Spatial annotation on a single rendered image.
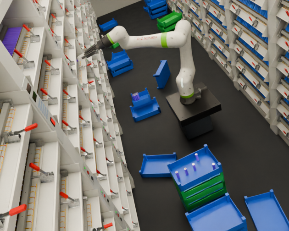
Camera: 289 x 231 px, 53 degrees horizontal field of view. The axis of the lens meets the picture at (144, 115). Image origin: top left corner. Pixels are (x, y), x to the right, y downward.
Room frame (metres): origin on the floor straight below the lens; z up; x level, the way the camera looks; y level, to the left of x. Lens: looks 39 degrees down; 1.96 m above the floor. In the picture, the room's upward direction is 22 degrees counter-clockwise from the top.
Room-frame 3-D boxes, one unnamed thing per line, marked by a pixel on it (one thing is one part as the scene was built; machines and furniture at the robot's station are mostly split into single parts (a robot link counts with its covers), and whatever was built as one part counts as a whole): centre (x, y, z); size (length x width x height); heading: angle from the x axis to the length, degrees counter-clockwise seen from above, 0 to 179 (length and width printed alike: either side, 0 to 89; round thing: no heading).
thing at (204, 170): (1.17, -0.17, 0.44); 0.30 x 0.20 x 0.08; 94
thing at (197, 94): (1.95, -0.47, 0.39); 0.26 x 0.15 x 0.06; 91
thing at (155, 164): (1.65, 0.05, 0.04); 0.30 x 0.20 x 0.08; 65
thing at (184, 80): (1.96, -0.42, 0.51); 0.16 x 0.13 x 0.19; 148
